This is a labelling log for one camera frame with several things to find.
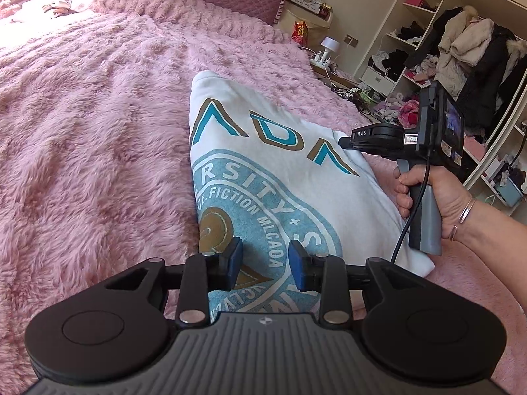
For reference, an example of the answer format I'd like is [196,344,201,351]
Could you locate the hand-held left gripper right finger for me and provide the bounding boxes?
[288,239,427,330]

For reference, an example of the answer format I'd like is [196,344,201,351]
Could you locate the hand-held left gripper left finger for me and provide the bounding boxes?
[100,236,243,330]

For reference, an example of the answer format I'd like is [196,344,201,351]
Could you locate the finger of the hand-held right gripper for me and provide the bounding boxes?
[338,134,364,152]

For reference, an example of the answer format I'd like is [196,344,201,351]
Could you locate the white sweatshirt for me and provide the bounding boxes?
[187,70,436,327]

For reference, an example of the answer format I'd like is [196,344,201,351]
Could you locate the person's right forearm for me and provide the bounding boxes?
[447,197,527,311]

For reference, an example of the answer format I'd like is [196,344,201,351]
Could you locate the pile of pink clothes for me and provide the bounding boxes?
[372,92,421,129]

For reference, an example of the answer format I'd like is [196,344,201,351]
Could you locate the black folded clothes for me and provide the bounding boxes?
[381,49,411,82]
[396,25,426,42]

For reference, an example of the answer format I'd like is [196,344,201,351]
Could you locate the person's right hand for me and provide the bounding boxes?
[392,164,478,243]

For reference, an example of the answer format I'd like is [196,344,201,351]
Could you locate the green basket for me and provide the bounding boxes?
[356,86,386,106]

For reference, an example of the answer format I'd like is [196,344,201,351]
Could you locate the wooden nightstand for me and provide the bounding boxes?
[311,64,360,90]

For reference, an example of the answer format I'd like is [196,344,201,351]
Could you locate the white drawer box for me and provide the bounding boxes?
[362,68,393,96]

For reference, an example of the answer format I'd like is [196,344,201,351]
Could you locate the black hanging coat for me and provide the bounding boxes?
[456,24,527,121]

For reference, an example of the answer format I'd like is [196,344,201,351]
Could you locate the white power strip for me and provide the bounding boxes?
[310,51,337,71]

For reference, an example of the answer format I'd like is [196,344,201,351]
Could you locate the beige hanging coat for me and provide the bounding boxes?
[435,5,495,96]

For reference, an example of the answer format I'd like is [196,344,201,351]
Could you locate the light blue storage box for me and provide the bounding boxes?
[494,171,524,209]

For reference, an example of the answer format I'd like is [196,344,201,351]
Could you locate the white table lamp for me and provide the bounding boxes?
[320,36,339,59]

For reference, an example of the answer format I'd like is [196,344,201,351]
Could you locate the red snack bag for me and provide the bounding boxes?
[291,20,310,47]

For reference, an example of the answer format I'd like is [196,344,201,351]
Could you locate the pink fluffy blanket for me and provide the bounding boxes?
[0,0,527,381]

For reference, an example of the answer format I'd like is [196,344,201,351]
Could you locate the small pink white garment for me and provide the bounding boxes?
[20,0,74,19]

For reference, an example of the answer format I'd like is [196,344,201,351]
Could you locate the bedside wall shelf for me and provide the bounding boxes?
[285,0,335,22]

